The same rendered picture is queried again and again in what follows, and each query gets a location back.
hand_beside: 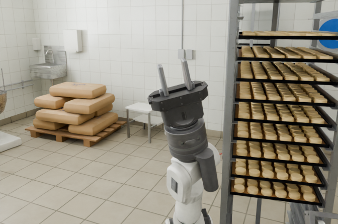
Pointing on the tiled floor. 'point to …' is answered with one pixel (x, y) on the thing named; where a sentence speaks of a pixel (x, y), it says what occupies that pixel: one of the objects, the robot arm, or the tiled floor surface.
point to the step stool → (143, 118)
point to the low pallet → (62, 136)
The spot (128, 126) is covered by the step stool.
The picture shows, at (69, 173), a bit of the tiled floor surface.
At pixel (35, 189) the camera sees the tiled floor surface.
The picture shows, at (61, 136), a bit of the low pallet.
